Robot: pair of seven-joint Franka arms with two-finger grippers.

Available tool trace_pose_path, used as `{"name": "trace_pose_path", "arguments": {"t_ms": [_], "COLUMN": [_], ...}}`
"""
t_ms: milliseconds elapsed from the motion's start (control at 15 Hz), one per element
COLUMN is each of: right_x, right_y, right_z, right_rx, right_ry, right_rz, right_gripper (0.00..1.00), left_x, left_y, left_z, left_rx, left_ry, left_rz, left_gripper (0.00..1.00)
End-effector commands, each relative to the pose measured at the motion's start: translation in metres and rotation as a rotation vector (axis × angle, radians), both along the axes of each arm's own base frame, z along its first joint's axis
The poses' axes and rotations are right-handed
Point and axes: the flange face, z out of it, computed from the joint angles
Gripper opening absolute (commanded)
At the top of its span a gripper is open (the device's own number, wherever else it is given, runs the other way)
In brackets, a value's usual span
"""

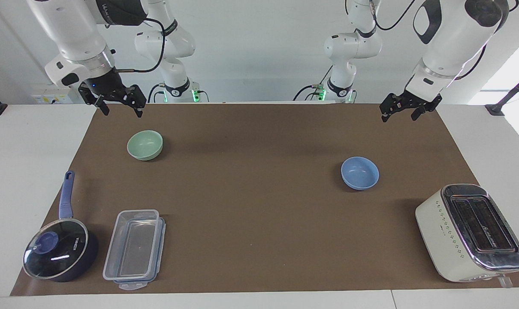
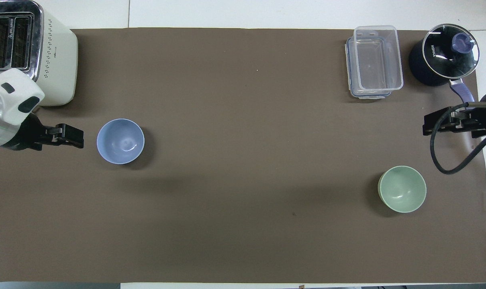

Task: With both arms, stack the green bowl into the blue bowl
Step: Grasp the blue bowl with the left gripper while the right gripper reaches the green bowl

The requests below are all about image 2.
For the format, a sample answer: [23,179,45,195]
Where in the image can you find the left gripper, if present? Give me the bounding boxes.
[1,113,47,152]

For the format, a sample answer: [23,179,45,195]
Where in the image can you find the blue bowl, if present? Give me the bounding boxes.
[96,118,145,165]

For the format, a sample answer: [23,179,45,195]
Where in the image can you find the green bowl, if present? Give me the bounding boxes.
[378,165,427,214]

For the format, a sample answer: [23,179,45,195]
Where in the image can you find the glass pot lid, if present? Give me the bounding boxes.
[422,23,480,79]

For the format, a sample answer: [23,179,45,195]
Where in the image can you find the white chrome toaster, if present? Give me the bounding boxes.
[0,0,79,107]

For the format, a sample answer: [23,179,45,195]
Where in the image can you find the clear plastic container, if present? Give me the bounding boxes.
[354,25,404,92]

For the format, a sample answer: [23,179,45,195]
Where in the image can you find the blue-rimmed clear container lid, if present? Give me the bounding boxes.
[345,37,393,99]

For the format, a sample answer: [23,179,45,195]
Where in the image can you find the black pot with purple handle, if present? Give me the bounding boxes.
[408,23,480,103]

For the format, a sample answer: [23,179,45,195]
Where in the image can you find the black cable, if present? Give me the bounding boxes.
[429,102,486,175]

